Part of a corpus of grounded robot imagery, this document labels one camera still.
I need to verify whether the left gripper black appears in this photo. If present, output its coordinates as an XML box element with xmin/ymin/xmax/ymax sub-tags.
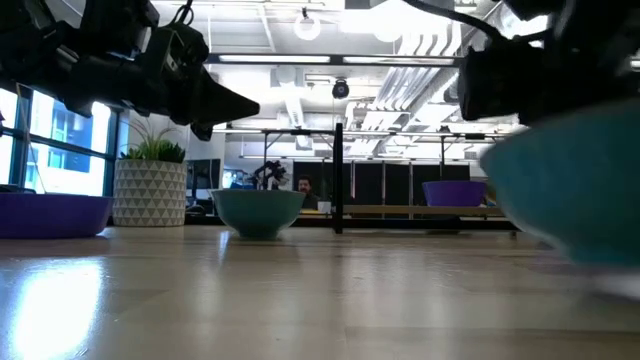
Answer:
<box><xmin>60</xmin><ymin>58</ymin><xmax>261</xmax><ymax>143</ymax></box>

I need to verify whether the teal mini bowl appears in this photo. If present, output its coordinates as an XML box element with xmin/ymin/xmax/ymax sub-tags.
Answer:
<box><xmin>211</xmin><ymin>188</ymin><xmax>307</xmax><ymax>240</ymax></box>
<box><xmin>478</xmin><ymin>98</ymin><xmax>640</xmax><ymax>267</ymax></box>

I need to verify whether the purple mini bowl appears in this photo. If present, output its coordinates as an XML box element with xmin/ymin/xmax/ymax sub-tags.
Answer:
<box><xmin>422</xmin><ymin>180</ymin><xmax>488</xmax><ymax>208</ymax></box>

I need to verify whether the wide purple bowl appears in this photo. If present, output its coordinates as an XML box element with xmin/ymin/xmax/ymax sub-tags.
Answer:
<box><xmin>0</xmin><ymin>192</ymin><xmax>114</xmax><ymax>240</ymax></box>

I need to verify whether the dark monitor on stand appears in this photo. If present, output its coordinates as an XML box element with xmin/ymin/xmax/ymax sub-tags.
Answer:
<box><xmin>186</xmin><ymin>158</ymin><xmax>223</xmax><ymax>201</ymax></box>

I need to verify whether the long ceiling light strip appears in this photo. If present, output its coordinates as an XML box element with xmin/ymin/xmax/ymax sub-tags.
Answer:
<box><xmin>205</xmin><ymin>52</ymin><xmax>464</xmax><ymax>69</ymax></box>

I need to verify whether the green plant in patterned pot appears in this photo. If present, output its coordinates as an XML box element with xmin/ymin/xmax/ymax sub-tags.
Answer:
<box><xmin>112</xmin><ymin>119</ymin><xmax>189</xmax><ymax>228</ymax></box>

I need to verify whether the person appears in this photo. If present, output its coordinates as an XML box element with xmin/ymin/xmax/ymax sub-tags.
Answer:
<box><xmin>297</xmin><ymin>174</ymin><xmax>321</xmax><ymax>211</ymax></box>

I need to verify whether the black-framed wooden shelf rack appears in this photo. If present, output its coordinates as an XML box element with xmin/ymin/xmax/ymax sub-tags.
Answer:
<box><xmin>332</xmin><ymin>122</ymin><xmax>519</xmax><ymax>236</ymax></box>

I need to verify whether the large dark-framed window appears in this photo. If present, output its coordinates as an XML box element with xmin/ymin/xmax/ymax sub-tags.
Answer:
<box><xmin>0</xmin><ymin>84</ymin><xmax>121</xmax><ymax>197</ymax></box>

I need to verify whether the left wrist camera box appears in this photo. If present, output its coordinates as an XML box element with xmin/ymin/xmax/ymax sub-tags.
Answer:
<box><xmin>147</xmin><ymin>22</ymin><xmax>211</xmax><ymax>94</ymax></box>

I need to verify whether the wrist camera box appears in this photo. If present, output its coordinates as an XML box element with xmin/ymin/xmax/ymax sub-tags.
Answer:
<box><xmin>147</xmin><ymin>22</ymin><xmax>211</xmax><ymax>94</ymax></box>
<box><xmin>457</xmin><ymin>47</ymin><xmax>526</xmax><ymax>122</ymax></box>

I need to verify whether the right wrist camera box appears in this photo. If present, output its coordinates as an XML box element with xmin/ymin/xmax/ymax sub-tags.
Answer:
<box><xmin>457</xmin><ymin>47</ymin><xmax>526</xmax><ymax>122</ymax></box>

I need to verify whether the round white ring lamp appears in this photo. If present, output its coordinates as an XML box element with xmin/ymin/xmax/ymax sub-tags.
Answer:
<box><xmin>293</xmin><ymin>7</ymin><xmax>322</xmax><ymax>42</ymax></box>

